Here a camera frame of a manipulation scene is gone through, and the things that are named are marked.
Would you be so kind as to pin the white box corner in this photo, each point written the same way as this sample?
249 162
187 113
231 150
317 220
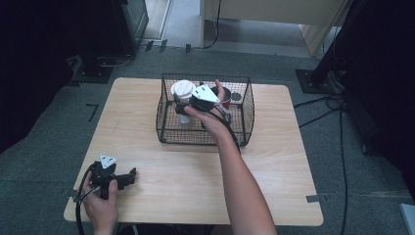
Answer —
409 218

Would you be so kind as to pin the black floor base plate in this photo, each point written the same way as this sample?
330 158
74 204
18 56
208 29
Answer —
94 75

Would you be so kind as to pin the black cabinet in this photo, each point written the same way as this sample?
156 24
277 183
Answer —
130 26

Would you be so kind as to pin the black metal stand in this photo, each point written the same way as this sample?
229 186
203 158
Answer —
339 39

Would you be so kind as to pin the light wooden furniture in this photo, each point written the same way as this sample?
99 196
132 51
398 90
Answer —
277 11

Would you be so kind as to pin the white lidded paper cup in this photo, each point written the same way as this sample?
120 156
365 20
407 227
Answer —
182 88

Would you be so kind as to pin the person's left hand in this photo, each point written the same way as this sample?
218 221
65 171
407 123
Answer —
101 212

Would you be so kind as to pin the grey tape piece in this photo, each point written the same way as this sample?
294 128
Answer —
313 198
70 193

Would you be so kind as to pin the red metal cup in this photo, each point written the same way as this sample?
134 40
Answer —
227 97

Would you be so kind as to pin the person's right hand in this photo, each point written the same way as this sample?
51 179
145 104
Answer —
213 125

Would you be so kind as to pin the black round table grommet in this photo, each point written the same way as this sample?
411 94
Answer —
236 96

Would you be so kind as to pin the dark curtain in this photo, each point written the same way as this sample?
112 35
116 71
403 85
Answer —
385 81
39 65

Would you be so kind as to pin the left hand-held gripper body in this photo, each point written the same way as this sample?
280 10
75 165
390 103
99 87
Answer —
99 178

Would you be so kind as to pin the black floor tape strip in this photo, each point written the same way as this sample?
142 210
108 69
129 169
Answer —
163 45
188 48

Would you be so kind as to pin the black stand base plate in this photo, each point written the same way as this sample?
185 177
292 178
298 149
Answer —
310 83

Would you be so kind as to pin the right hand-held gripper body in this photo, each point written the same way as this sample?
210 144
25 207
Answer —
204 98

